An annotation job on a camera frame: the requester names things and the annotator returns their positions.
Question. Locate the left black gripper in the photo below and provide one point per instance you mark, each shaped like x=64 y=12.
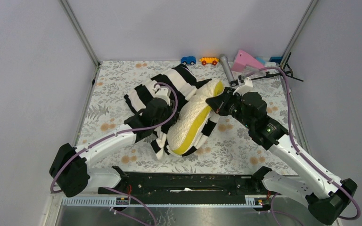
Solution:
x=169 y=109

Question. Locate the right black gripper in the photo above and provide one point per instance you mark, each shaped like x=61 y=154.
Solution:
x=219 y=104

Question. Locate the yellow white pillow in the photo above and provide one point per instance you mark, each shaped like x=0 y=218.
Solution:
x=196 y=121

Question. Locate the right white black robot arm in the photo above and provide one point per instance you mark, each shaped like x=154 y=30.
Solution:
x=325 y=195

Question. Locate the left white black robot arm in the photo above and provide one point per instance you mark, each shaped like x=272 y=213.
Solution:
x=72 y=168

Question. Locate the floral patterned table mat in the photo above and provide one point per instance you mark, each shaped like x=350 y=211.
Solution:
x=228 y=150

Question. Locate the grey microphone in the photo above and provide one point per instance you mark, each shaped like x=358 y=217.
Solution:
x=228 y=73

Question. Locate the pink triangular block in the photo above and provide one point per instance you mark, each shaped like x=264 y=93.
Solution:
x=244 y=61

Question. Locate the orange yellow toy car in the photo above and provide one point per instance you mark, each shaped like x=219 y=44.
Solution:
x=209 y=60

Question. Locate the light blue block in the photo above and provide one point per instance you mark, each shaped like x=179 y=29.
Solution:
x=259 y=59

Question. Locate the blue toy car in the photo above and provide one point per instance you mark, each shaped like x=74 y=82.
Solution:
x=188 y=60

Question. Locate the dark blue block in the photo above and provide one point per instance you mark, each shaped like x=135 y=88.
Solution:
x=276 y=59

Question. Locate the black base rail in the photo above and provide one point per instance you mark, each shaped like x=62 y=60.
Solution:
x=183 y=189

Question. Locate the right aluminium frame post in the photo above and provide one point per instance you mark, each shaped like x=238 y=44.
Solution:
x=299 y=28

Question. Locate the aluminium frame post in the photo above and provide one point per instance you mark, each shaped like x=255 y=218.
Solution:
x=79 y=31
x=299 y=28

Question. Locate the left aluminium frame post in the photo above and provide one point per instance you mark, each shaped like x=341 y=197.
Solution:
x=79 y=31

